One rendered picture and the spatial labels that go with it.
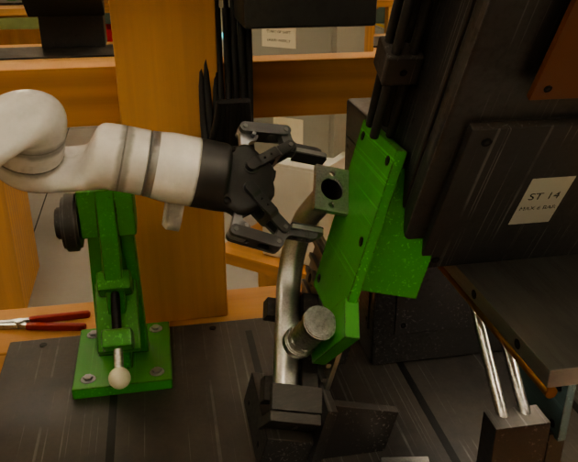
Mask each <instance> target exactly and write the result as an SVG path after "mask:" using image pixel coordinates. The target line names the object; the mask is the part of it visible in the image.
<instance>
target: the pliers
mask: <svg viewBox="0 0 578 462"><path fill-rule="evenodd" d="M90 315H91V313H90V311H89V310H85V311H77V312H68V313H52V314H43V315H34V316H30V317H27V318H17V319H8V320H0V329H27V330H46V331H81V330H83V329H86V323H49V322H57V321H65V320H73V319H82V318H89V317H90Z"/></svg>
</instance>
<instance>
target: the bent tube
mask: <svg viewBox="0 0 578 462"><path fill-rule="evenodd" d="M330 173H332V174H333V176H331V175H330ZM348 213H349V171H348V170H343V169H339V168H334V167H329V166H325V165H320V164H316V165H315V167H314V185H313V191H312V192H311V193H310V194H309V195H308V196H307V198H306V199H305V200H304V201H303V203H302V204H301V205H300V206H299V208H298V209H297V211H296V212H295V215H294V217H293V219H292V221H291V223H292V222H296V223H300V224H306V225H312V226H317V224H318V223H319V221H320V220H321V219H322V218H323V217H324V216H325V215H326V214H332V215H341V216H347V215H348ZM291 223H290V224H291ZM307 246H308V243H306V242H301V241H295V240H290V239H286V240H285V241H284V244H283V249H282V253H281V257H280V262H279V268H278V274H277V283H276V301H275V327H274V355H273V382H276V383H284V384H293V385H298V378H299V359H298V358H294V357H291V356H289V355H288V354H287V353H286V351H285V350H284V348H283V335H284V333H285V332H286V331H287V330H288V329H289V328H290V327H291V326H293V325H297V324H298V323H299V322H300V285H301V276H302V269H303V265H304V260H305V255H306V250H307Z"/></svg>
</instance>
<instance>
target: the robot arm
mask: <svg viewBox="0 0 578 462"><path fill-rule="evenodd" d="M66 133H67V115H66V112H65V109H64V107H63V106H62V104H61V102H60V101H59V100H58V99H56V98H55V97H54V96H52V95H51V94H49V93H45V92H42V91H39V90H32V89H23V90H15V91H11V92H8V93H3V94H1V95H0V180H1V181H2V182H4V183H6V184H7V185H9V186H11V187H13V188H15V189H18V190H20V191H24V192H28V193H62V192H77V191H89V190H98V189H105V190H110V191H117V192H121V193H131V194H136V195H142V196H145V197H149V198H151V199H154V200H157V201H161V202H164V210H163V216H162V217H163V218H162V223H161V224H162V226H163V227H164V228H165V229H166V230H172V231H178V232H179V230H180V227H181V223H182V219H183V209H184V206H190V207H195V208H201V209H206V210H211V211H219V212H226V213H228V214H230V215H232V220H231V224H230V228H229V230H228V231H227V233H226V240H227V241H229V242H232V243H236V244H239V245H242V246H245V247H249V248H255V249H258V250H260V251H264V252H267V253H271V254H275V253H276V252H278V251H279V250H280V248H281V247H282V246H283V244H284V241H285V240H286V239H290V240H295V241H301V242H306V243H311V242H314V241H315V240H316V239H319V238H321V237H322V236H323V235H324V228H323V227H321V226H315V225H306V224H300V223H296V222H292V223H291V224H289V223H288V222H287V221H286V220H285V219H284V218H283V217H282V216H281V215H280V213H279V211H278V208H277V207H276V206H275V205H274V204H273V203H272V202H271V200H272V198H273V197H274V185H273V182H274V179H275V175H276V170H274V168H273V167H274V166H275V165H276V164H278V163H279V162H281V161H283V160H285V159H287V158H291V161H296V162H301V163H305V164H310V165H316V164H320V165H323V164H324V162H325V161H326V160H327V154H326V153H324V152H321V149H319V148H315V147H310V146H307V145H302V144H297V143H295V142H294V141H293V139H292V136H291V128H290V127H289V126H288V125H278V124H269V123H259V122H249V121H243V122H241V123H240V125H239V128H238V130H237V132H236V134H235V137H236V139H237V140H238V141H239V145H238V146H231V145H229V144H228V143H225V142H220V141H215V140H211V139H206V138H201V137H193V136H188V135H184V134H179V133H173V132H160V131H153V132H152V130H148V129H144V128H139V127H134V126H126V125H120V124H115V123H103V124H101V125H99V126H98V127H97V128H96V130H95V131H94V133H93V135H92V138H91V140H90V141H89V143H87V144H85V145H79V146H69V147H66V146H65V141H66ZM255 142H263V143H274V144H279V146H277V147H276V146H274V147H272V148H270V149H268V150H266V151H264V152H262V154H260V153H258V152H257V151H256V150H255V149H254V148H253V147H251V146H250V145H253V144H254V143H255ZM248 215H252V216H253V217H254V219H255V220H256V221H257V222H258V223H259V224H260V225H261V226H264V227H266V228H267V229H268V230H269V231H270V232H271V234H270V233H266V232H263V231H261V230H257V229H254V228H251V227H250V224H248V223H247V222H245V221H244V220H243V218H244V217H246V216H248Z"/></svg>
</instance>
